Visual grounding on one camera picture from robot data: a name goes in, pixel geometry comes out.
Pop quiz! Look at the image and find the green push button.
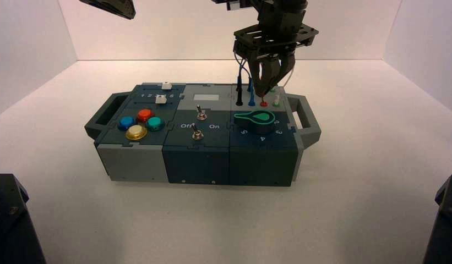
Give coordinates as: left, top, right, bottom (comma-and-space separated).
145, 116, 166, 132

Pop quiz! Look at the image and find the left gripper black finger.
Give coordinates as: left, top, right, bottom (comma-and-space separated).
79, 0, 137, 20

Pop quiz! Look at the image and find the green rotary knob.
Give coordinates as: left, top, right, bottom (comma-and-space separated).
233, 111, 276, 135

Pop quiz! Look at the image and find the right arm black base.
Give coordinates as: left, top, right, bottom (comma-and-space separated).
422, 174, 452, 264

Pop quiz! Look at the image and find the blue push button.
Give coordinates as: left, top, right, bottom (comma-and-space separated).
117, 116, 138, 132

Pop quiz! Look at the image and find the blue wire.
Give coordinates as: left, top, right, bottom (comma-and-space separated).
238, 58, 257, 107

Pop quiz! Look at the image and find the grey and teal task box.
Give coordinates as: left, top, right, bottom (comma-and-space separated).
84, 81, 322, 187

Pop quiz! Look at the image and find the red push button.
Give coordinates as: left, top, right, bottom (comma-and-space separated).
137, 108, 156, 124

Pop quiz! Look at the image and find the black wire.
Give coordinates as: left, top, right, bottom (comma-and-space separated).
233, 51, 246, 107

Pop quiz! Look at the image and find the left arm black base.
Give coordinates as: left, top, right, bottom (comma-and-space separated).
0, 173, 47, 264

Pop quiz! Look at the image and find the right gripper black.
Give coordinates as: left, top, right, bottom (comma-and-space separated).
233, 12, 320, 98

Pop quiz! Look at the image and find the yellow push button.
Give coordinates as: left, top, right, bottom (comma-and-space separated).
125, 124, 149, 141

